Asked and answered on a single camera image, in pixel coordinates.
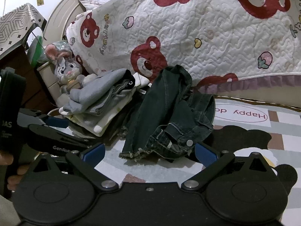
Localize folded grey clothes stack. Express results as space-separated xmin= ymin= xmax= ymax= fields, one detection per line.
xmin=59 ymin=68 xmax=150 ymax=137

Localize dark denim jeans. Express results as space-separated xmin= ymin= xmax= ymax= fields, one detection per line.
xmin=119 ymin=65 xmax=215 ymax=162

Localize beige round headboard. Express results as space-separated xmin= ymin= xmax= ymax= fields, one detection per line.
xmin=43 ymin=0 xmax=86 ymax=46

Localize white bear print quilt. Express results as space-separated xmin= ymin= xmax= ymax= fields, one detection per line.
xmin=66 ymin=0 xmax=300 ymax=92

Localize patterned black white box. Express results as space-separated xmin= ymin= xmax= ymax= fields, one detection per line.
xmin=0 ymin=3 xmax=47 ymax=58

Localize grey bunny plush toy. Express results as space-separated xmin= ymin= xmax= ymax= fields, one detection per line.
xmin=45 ymin=42 xmax=97 ymax=108

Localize person left hand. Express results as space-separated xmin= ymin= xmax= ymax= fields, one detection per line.
xmin=1 ymin=152 xmax=31 ymax=191

